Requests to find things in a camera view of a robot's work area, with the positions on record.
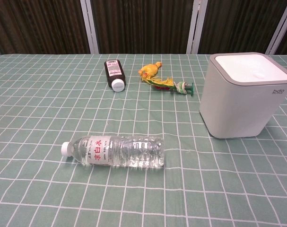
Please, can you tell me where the clear plastic water bottle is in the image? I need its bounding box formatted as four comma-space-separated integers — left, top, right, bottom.
61, 134, 165, 170

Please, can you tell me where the yellow rubber chicken toy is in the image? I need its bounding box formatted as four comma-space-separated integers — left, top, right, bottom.
138, 61, 163, 82

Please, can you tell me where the brown bottle white cap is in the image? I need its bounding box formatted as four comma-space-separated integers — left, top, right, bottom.
104, 59, 126, 93

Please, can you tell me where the colourful feather shuttlecock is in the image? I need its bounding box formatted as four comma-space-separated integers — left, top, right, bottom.
143, 75, 196, 96

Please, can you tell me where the white open-lid trash bin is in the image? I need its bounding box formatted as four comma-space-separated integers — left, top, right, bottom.
199, 52, 287, 140

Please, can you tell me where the green checked tablecloth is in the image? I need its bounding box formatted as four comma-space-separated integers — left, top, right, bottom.
0, 53, 287, 227

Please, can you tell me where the translucent white plastic box lid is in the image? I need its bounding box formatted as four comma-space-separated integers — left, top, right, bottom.
215, 53, 287, 83

